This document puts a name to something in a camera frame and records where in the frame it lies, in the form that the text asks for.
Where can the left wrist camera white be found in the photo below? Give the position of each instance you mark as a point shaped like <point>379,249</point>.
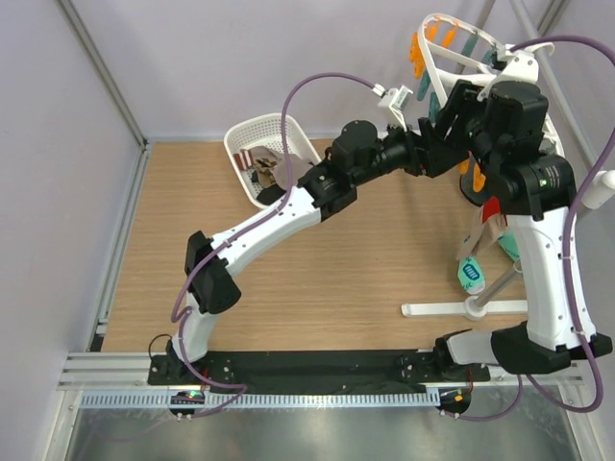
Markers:
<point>392,103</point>

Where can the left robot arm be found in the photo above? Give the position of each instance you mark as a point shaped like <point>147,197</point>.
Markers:
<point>357,156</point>

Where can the slotted grey cable duct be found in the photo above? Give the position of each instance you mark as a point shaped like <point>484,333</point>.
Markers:
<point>191,399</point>

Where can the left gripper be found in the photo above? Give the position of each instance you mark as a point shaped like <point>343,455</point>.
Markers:
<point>428,156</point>

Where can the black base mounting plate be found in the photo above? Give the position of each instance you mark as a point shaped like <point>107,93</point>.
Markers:
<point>329,370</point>

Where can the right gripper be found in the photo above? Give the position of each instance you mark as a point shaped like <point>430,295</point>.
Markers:
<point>461,102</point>

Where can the white round clip hanger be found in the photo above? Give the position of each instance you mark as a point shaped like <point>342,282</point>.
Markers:
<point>444,50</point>

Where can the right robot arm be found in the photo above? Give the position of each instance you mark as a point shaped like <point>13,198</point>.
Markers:
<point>538,240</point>

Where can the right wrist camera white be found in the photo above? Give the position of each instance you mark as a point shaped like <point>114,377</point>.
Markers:
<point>519,66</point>

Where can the red sock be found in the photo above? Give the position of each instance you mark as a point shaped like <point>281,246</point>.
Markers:
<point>488,225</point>

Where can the white and grey drying rack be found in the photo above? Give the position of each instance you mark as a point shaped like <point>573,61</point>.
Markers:
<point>497,115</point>

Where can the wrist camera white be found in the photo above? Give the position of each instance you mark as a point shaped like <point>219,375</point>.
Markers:
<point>519,66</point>
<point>392,103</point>

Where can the white perforated plastic basket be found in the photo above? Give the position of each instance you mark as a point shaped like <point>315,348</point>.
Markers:
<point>270,131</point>

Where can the teal patterned sock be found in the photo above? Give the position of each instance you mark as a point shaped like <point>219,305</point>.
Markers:
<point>470,276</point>
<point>508,244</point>

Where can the grey sock rust striped cuff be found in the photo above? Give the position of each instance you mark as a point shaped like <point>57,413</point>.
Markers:
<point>244,159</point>

